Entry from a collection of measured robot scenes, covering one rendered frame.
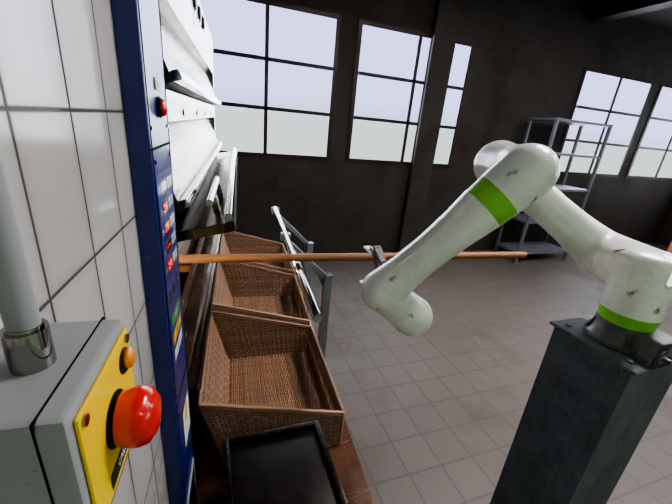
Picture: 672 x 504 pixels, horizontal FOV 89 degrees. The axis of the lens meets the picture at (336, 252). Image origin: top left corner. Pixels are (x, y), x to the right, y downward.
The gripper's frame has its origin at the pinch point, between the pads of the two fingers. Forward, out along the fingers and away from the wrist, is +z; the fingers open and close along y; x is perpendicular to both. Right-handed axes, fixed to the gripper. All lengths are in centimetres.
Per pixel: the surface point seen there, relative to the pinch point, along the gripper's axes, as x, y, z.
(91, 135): -61, -43, -60
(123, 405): -54, -29, -85
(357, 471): -8, 61, -32
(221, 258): -50, -1, 8
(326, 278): -1.6, 25.1, 41.9
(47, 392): -57, -32, -87
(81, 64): -61, -50, -60
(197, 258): -57, -1, 8
